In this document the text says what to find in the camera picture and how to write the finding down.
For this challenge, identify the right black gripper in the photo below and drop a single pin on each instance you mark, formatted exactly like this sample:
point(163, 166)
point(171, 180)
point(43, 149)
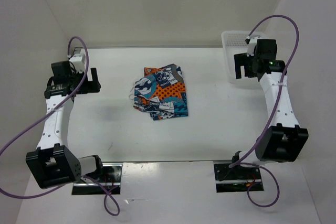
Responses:
point(241, 60)

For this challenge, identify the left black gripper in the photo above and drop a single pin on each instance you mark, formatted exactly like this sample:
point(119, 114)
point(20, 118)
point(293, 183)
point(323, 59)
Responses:
point(94, 85)

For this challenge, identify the patterned blue orange shorts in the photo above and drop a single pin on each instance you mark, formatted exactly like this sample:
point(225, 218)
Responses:
point(161, 93)

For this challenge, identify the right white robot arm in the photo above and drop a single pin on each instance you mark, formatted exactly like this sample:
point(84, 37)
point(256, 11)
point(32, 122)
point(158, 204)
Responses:
point(283, 138)

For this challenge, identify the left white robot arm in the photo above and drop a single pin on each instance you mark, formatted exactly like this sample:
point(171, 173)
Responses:
point(52, 163)

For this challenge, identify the white plastic basket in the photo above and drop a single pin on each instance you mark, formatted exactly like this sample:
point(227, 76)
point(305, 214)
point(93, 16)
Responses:
point(233, 42)

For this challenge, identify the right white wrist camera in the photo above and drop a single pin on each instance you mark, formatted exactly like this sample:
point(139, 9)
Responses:
point(251, 42)

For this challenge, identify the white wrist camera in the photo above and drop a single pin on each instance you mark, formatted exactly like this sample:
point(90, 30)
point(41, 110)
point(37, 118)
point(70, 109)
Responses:
point(78, 62)
point(251, 42)

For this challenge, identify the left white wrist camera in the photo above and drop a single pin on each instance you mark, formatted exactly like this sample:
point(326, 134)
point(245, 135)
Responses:
point(78, 62)

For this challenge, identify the aluminium table edge rail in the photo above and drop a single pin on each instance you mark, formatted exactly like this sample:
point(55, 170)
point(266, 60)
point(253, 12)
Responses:
point(76, 50)

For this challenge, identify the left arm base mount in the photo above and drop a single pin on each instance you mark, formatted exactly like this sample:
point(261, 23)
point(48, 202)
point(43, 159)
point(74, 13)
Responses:
point(109, 179)

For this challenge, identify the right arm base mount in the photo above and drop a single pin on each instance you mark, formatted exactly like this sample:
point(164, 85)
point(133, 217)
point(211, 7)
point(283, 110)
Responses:
point(237, 179)

